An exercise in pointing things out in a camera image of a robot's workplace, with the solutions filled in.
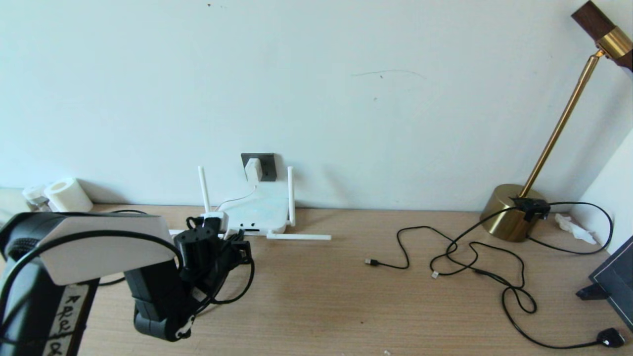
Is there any grey wall socket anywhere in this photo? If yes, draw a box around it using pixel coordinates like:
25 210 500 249
241 153 276 182

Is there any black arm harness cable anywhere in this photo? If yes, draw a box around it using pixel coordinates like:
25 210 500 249
0 230 184 342

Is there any black lamp power cable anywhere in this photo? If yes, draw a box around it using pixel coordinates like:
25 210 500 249
429 200 625 350

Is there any white toilet paper roll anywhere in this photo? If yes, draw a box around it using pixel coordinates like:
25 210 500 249
45 178 94 213

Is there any black USB cable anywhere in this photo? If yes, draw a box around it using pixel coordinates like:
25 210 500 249
365 225 538 315

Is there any black clip on lamp base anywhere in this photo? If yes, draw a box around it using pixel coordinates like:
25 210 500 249
509 197 551 222

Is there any thin white adapter cable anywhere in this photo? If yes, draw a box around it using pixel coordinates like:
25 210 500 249
215 182 259 214

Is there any black clip stand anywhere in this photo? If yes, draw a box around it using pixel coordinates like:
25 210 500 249
576 284 609 301

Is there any white router with antennas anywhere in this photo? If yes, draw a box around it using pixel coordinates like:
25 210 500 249
168 166 332 241

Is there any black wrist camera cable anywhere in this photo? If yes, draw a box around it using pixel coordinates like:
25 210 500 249
185 217 256 305

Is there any crumpled white tissue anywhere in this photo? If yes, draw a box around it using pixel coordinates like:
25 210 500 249
554 213 597 245

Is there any small clear jar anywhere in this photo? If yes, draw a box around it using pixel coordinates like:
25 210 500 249
22 184 50 212

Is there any brass desk lamp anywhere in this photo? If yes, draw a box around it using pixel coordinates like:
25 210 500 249
480 0 633 243

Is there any black cable with silver tip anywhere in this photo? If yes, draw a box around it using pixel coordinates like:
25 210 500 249
430 241 525 292

